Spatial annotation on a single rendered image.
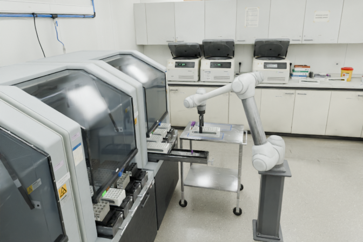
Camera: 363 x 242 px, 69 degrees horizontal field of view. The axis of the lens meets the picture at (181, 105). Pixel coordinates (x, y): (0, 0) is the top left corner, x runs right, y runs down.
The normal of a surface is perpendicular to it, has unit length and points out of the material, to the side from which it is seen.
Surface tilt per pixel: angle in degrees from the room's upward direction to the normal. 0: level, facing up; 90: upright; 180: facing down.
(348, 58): 90
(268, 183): 90
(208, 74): 90
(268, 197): 90
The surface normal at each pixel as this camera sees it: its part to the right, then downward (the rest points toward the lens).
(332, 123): -0.22, 0.31
